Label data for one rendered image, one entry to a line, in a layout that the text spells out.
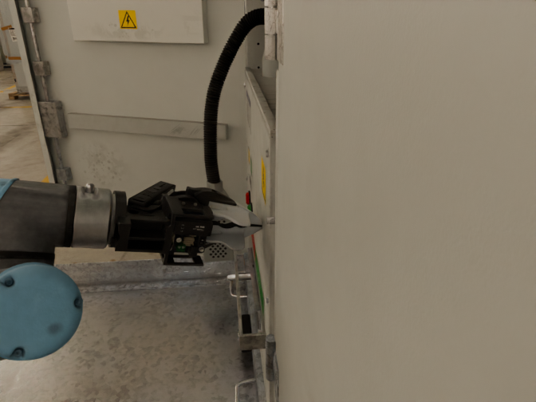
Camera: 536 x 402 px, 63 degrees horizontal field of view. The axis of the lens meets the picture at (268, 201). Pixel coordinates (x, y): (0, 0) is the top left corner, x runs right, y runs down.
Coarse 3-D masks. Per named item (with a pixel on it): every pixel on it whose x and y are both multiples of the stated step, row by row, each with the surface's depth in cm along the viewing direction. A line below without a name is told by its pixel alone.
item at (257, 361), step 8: (248, 264) 108; (248, 272) 105; (248, 280) 102; (248, 288) 99; (248, 296) 97; (248, 304) 96; (248, 312) 98; (256, 328) 87; (256, 352) 81; (256, 360) 80; (256, 368) 78; (256, 376) 76; (256, 384) 79; (256, 392) 79; (264, 392) 73; (264, 400) 72
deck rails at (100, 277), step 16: (240, 256) 114; (64, 272) 111; (80, 272) 112; (96, 272) 112; (112, 272) 112; (128, 272) 113; (144, 272) 113; (160, 272) 114; (176, 272) 114; (192, 272) 115; (208, 272) 116; (224, 272) 116; (80, 288) 112; (96, 288) 112; (112, 288) 112; (128, 288) 112; (144, 288) 112; (160, 288) 112
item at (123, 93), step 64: (64, 0) 108; (128, 0) 101; (192, 0) 97; (64, 64) 115; (128, 64) 110; (192, 64) 106; (64, 128) 122; (128, 128) 116; (192, 128) 111; (128, 192) 127
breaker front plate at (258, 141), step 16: (256, 112) 65; (256, 128) 67; (256, 144) 68; (256, 160) 70; (256, 176) 71; (256, 192) 73; (256, 208) 75; (256, 240) 78; (256, 272) 82; (256, 288) 81; (256, 304) 76; (256, 320) 79
